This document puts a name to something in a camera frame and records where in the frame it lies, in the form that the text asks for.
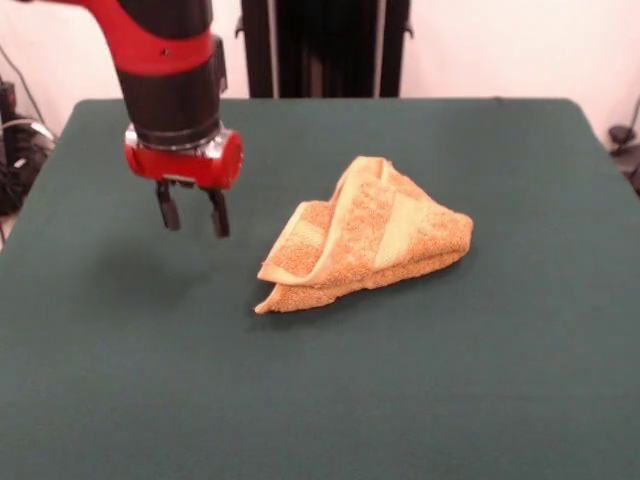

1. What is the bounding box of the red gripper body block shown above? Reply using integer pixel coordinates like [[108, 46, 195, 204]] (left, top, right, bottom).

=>
[[123, 128, 245, 192]]

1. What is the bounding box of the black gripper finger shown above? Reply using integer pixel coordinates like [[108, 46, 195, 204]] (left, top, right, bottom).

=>
[[206, 189, 231, 239], [155, 180, 181, 232]]

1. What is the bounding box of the orange terry towel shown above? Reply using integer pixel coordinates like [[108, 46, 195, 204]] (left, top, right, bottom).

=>
[[253, 155, 475, 315]]

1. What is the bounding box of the dark green table cloth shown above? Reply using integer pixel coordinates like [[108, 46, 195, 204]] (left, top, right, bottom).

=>
[[0, 97, 640, 480]]

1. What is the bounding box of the black equipment pile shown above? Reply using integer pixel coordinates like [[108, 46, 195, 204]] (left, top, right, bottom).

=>
[[0, 119, 51, 217]]

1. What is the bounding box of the small black device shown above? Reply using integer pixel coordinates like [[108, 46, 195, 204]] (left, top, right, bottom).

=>
[[0, 79, 20, 110]]

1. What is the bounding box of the black round foot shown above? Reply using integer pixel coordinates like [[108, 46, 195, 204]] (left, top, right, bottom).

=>
[[607, 124, 637, 154]]

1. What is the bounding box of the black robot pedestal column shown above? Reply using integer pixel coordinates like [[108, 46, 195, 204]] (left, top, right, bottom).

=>
[[234, 0, 415, 100]]

